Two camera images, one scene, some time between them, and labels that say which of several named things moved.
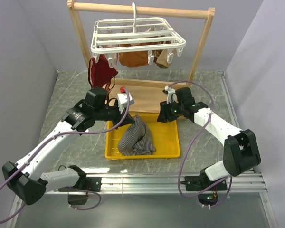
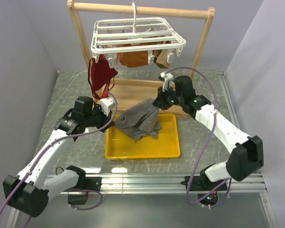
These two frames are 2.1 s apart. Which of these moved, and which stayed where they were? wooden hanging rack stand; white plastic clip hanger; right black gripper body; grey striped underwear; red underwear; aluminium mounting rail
Moved: right black gripper body; grey striped underwear
Stayed: white plastic clip hanger; wooden hanging rack stand; red underwear; aluminium mounting rail
